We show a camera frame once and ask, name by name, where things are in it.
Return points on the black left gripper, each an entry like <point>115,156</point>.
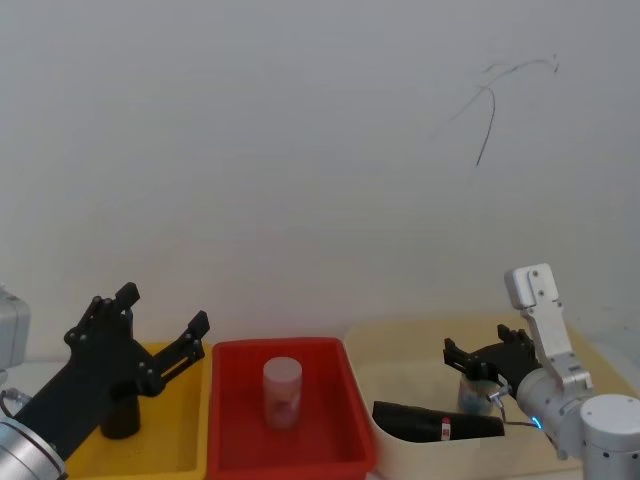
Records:
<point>95,370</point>

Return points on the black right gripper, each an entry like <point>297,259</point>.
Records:
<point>505,362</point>

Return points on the small bottle with blue label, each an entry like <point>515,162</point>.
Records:
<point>475,400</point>

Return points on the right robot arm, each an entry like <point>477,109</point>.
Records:
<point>555,390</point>

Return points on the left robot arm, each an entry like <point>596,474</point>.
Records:
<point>12,450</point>

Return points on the black cylinder bottle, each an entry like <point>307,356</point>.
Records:
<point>120,415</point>

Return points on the cream plastic bin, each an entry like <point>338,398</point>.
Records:
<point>400,370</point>

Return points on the yellow plastic bin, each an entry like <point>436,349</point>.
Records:
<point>165,430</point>

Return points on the long black tube with label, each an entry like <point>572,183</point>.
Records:
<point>415,422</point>

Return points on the translucent white pink bottle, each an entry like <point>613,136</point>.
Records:
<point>282,392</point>

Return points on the red plastic bin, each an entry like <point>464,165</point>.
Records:
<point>330,400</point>

